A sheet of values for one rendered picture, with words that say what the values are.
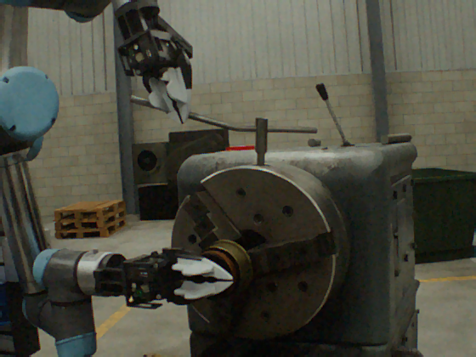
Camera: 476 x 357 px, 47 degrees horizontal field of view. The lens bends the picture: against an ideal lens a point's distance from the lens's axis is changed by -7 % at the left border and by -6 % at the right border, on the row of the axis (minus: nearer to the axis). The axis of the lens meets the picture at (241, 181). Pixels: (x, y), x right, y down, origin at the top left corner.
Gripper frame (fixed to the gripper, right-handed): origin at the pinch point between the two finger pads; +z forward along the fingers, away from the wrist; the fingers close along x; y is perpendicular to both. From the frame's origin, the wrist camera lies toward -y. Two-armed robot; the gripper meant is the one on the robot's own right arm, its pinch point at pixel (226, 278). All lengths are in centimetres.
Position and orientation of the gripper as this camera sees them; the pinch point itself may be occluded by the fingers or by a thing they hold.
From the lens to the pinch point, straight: 88.0
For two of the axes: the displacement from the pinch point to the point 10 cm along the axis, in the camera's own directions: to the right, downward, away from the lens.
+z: 9.1, -0.3, -4.2
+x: -0.6, -10.0, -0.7
